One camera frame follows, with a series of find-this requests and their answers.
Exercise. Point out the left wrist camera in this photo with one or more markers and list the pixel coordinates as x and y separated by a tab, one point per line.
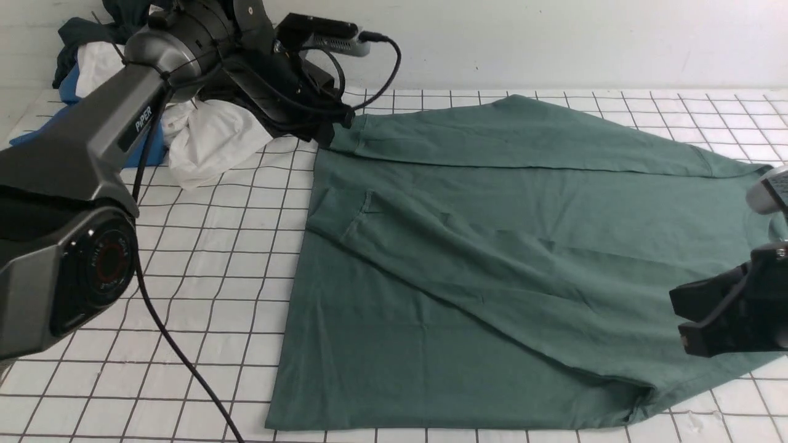
297	32

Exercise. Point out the green long-sleeve shirt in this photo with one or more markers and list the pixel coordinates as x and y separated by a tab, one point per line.
506	266

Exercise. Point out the dark teal shirt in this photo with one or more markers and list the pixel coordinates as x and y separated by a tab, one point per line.
127	18

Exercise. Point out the blue shirt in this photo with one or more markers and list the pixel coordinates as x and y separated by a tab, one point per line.
69	99

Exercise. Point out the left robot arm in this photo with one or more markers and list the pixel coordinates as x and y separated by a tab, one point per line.
69	245

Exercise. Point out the white shirt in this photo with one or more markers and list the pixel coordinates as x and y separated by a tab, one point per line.
203	139

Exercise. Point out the dark olive shirt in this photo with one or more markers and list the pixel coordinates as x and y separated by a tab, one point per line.
221	88

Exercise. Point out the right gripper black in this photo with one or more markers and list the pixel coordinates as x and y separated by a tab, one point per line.
743	310

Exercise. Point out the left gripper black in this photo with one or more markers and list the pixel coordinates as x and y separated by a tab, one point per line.
288	92

